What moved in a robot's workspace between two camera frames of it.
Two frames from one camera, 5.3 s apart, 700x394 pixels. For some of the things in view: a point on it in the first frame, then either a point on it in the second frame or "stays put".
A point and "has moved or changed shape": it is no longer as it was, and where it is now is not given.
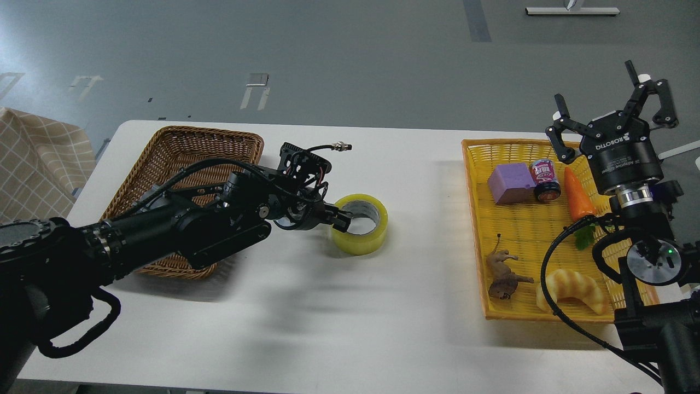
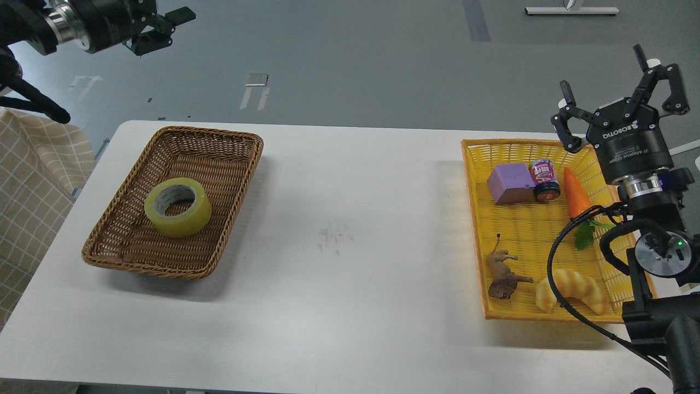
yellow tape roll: [363, 206] has moved or changed shape
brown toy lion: [505, 281] stays put
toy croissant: [565, 283] stays put
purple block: [512, 183] stays put
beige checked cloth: [44, 165] stays put
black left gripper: [304, 208] -> [103, 24]
